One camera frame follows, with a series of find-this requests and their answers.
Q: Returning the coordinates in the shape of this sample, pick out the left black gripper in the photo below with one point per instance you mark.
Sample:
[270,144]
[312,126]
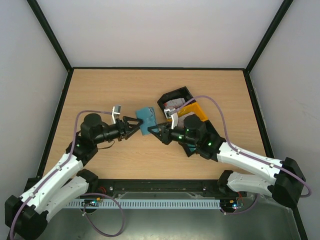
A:
[122,128]

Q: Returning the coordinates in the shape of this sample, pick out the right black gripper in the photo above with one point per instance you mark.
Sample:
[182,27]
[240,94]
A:
[165,134]

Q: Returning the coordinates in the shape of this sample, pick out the teal card holder wallet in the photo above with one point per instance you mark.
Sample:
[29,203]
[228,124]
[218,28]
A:
[148,116]

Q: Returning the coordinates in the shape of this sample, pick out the yellow bin with cards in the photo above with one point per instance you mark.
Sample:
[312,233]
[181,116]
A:
[193,108]

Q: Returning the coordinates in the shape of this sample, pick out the black bin with red cards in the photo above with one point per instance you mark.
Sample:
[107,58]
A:
[180,93]

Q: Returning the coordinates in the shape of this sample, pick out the black bin with teal cards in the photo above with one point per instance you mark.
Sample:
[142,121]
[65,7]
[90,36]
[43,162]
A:
[209,148]

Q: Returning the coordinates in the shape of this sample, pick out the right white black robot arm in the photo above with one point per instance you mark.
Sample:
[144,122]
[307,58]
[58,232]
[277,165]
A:
[282,180]

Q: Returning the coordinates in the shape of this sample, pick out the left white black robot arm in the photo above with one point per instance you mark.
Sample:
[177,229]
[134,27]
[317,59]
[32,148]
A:
[29,214]

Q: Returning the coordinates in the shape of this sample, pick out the stack of white red cards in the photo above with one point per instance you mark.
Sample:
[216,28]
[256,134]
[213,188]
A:
[175,103]

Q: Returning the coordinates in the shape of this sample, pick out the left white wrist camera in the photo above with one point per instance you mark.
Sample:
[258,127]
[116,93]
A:
[116,112]

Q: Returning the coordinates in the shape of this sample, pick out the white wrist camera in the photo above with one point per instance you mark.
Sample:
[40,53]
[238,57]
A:
[171,113]
[116,112]

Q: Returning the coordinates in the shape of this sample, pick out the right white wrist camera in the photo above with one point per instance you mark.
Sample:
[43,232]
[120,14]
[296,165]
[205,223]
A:
[171,113]

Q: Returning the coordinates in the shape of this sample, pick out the black aluminium frame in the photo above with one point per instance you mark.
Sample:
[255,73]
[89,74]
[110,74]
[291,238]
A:
[208,188]

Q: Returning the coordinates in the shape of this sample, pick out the light blue slotted cable duct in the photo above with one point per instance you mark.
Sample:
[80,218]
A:
[197,204]

